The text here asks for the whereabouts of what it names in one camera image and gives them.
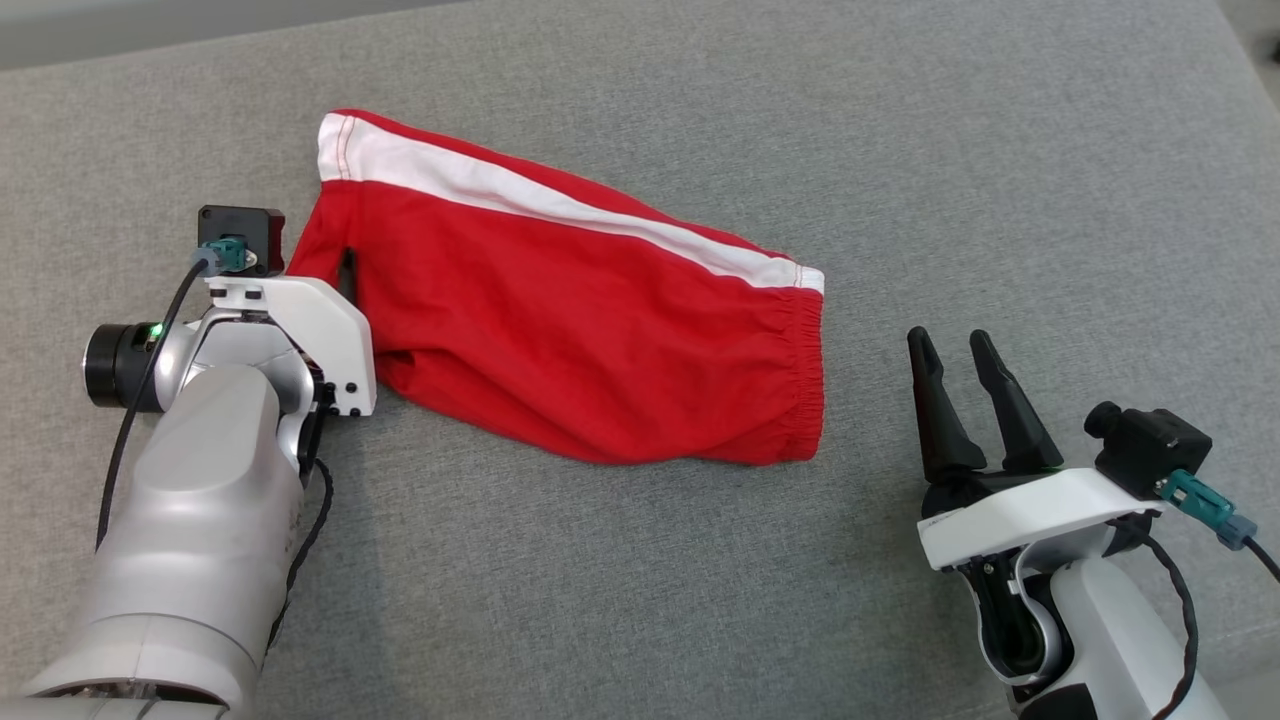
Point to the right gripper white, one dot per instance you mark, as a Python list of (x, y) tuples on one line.
[(1020, 510)]

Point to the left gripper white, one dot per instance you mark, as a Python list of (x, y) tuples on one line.
[(320, 320)]

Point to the red shorts with white stripe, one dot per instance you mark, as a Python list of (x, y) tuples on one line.
[(560, 330)]

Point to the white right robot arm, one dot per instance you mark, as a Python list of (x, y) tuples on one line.
[(1120, 640)]

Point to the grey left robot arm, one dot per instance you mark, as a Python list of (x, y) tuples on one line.
[(190, 520)]

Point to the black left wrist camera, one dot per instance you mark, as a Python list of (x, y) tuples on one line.
[(245, 225)]

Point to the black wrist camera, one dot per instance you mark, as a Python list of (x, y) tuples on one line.
[(245, 225), (1150, 445)]

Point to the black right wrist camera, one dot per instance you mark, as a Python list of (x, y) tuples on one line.
[(1150, 445)]

